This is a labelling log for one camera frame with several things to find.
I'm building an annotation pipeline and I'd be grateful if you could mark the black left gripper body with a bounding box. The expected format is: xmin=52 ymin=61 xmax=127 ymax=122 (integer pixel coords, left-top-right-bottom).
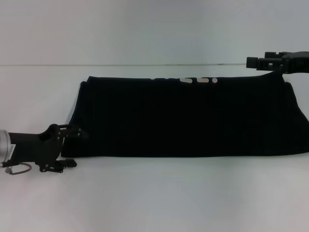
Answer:
xmin=8 ymin=124 xmax=65 ymax=173

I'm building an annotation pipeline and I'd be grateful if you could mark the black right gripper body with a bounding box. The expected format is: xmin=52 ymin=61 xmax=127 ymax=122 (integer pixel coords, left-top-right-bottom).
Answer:
xmin=280 ymin=50 xmax=309 ymax=75

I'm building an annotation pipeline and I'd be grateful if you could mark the black t-shirt with white print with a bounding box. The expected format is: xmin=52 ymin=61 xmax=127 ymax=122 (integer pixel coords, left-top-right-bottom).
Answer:
xmin=60 ymin=71 xmax=309 ymax=158

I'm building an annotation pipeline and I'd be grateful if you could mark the left arm gripper cable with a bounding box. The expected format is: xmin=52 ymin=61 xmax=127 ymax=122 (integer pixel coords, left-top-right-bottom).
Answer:
xmin=0 ymin=161 xmax=33 ymax=175

